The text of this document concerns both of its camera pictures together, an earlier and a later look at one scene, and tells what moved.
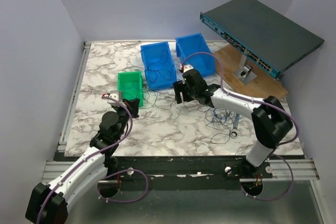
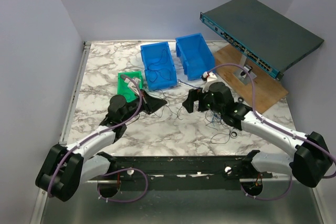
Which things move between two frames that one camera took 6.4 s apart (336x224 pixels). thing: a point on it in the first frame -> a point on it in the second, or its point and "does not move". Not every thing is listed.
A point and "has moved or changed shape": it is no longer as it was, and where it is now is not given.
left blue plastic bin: x=160 y=70 does not move
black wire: x=155 y=102 has moved or changed shape
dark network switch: x=270 y=40 does not move
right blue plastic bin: x=205 y=63 does not move
